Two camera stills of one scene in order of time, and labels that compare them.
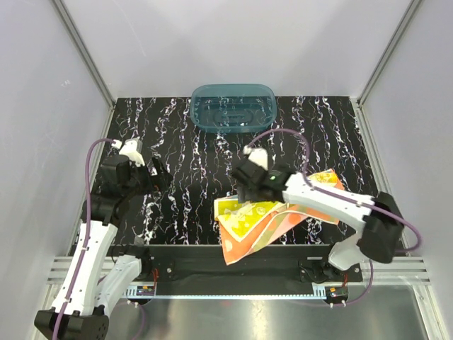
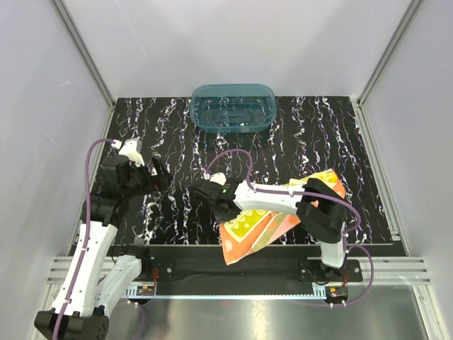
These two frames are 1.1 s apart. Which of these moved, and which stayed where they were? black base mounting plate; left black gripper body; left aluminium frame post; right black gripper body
Moved: right black gripper body
Stayed: black base mounting plate; left black gripper body; left aluminium frame post
